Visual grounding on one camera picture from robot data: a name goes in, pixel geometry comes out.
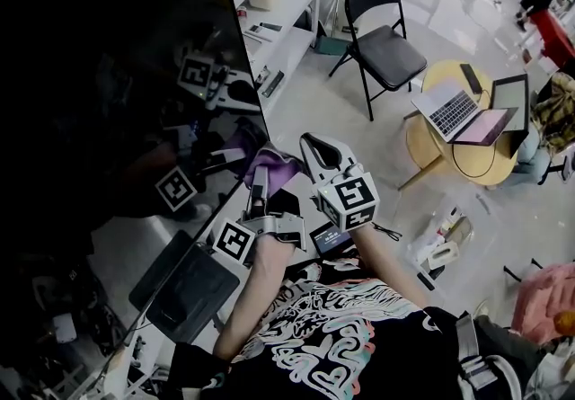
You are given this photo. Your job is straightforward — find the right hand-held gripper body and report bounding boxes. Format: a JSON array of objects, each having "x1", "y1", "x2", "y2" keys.
[{"x1": 314, "y1": 162, "x2": 377, "y2": 233}]

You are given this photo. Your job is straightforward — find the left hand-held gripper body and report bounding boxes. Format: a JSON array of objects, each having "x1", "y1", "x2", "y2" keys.
[{"x1": 210, "y1": 209, "x2": 309, "y2": 265}]

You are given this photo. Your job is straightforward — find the purple fleece cloth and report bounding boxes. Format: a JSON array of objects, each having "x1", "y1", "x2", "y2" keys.
[{"x1": 242, "y1": 141, "x2": 303, "y2": 202}]

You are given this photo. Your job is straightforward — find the person's right forearm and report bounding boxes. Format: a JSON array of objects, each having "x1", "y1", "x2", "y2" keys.
[{"x1": 353, "y1": 222, "x2": 431, "y2": 313}]

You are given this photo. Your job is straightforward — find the person's left forearm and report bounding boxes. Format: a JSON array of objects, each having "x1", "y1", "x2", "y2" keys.
[{"x1": 212, "y1": 234, "x2": 298, "y2": 362}]

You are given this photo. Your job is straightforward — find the small black screen device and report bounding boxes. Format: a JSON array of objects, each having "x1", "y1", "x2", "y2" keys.
[{"x1": 309, "y1": 222, "x2": 355, "y2": 257}]

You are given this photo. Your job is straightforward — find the wooden stool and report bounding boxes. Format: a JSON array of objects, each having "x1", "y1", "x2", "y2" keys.
[{"x1": 397, "y1": 112, "x2": 455, "y2": 191}]

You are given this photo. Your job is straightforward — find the black remote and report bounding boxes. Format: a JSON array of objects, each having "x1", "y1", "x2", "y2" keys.
[{"x1": 261, "y1": 69, "x2": 285, "y2": 98}]

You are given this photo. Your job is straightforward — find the black folding chair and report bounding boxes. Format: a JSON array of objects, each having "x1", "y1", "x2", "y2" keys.
[{"x1": 328, "y1": 0, "x2": 429, "y2": 122}]

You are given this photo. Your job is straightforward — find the clear plastic bag of items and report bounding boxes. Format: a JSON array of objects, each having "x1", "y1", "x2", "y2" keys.
[{"x1": 407, "y1": 203, "x2": 476, "y2": 288}]

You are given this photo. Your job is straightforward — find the white shelf unit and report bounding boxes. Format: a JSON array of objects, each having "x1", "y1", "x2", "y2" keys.
[{"x1": 222, "y1": 0, "x2": 325, "y2": 117}]

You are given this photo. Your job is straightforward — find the silver laptop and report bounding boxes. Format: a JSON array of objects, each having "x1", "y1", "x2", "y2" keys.
[{"x1": 411, "y1": 81, "x2": 522, "y2": 148}]

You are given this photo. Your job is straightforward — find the green box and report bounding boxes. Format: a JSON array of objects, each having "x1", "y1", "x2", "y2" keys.
[{"x1": 313, "y1": 35, "x2": 356, "y2": 57}]

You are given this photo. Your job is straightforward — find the round wooden table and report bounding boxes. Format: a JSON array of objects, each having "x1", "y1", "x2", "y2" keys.
[{"x1": 420, "y1": 58, "x2": 527, "y2": 187}]

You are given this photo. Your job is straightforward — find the person's black printed shirt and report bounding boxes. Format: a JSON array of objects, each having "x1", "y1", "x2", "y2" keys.
[{"x1": 166, "y1": 255, "x2": 536, "y2": 400}]

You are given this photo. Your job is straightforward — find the black phone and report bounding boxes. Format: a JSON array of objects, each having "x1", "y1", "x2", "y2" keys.
[{"x1": 459, "y1": 63, "x2": 483, "y2": 95}]

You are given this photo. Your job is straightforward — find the black framed tablet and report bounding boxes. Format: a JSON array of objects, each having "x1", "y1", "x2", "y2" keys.
[{"x1": 488, "y1": 73, "x2": 531, "y2": 160}]

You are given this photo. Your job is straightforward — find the orange pouch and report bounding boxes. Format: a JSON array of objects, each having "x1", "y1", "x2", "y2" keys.
[{"x1": 552, "y1": 312, "x2": 575, "y2": 339}]

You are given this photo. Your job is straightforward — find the black cord loop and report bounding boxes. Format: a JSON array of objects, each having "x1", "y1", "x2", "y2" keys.
[{"x1": 371, "y1": 221, "x2": 403, "y2": 243}]

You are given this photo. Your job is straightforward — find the grey shoulder strap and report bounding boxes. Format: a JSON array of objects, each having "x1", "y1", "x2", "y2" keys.
[{"x1": 455, "y1": 311, "x2": 526, "y2": 400}]

